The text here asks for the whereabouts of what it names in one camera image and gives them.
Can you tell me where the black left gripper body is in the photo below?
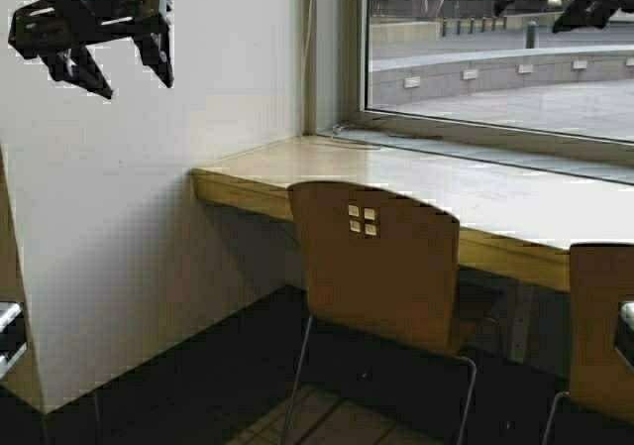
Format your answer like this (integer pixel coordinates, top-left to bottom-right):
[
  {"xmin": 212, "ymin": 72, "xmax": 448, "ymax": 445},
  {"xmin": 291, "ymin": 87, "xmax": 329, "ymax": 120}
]
[{"xmin": 8, "ymin": 0, "xmax": 173, "ymax": 81}]

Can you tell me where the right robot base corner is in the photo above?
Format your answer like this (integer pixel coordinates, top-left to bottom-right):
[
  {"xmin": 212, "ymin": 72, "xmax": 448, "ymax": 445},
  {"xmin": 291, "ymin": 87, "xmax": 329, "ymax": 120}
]
[{"xmin": 614, "ymin": 301, "xmax": 634, "ymax": 367}]

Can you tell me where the wooden chair with cutouts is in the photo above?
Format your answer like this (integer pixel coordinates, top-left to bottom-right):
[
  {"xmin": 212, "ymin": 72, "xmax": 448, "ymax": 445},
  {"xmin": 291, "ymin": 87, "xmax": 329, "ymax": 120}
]
[{"xmin": 287, "ymin": 180, "xmax": 478, "ymax": 443}]

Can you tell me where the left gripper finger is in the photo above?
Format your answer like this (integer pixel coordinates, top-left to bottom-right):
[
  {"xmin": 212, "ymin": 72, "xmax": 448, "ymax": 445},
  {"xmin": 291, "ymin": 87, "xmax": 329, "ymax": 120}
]
[
  {"xmin": 134, "ymin": 21, "xmax": 174, "ymax": 88},
  {"xmin": 73, "ymin": 47, "xmax": 113, "ymax": 100}
]

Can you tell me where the long wooden counter table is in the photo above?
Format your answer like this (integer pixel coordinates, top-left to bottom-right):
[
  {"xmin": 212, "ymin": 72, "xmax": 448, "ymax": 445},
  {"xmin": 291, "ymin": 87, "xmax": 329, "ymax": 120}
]
[{"xmin": 190, "ymin": 136, "xmax": 633, "ymax": 292}]

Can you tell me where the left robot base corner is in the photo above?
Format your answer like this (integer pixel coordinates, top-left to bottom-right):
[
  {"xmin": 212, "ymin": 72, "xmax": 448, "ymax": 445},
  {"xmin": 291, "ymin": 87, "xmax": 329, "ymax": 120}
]
[{"xmin": 1, "ymin": 301, "xmax": 28, "ymax": 379}]

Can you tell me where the wooden chair at left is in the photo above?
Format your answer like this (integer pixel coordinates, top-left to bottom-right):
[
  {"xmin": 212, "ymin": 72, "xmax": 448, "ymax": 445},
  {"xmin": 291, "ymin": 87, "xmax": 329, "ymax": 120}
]
[{"xmin": 541, "ymin": 242, "xmax": 633, "ymax": 444}]

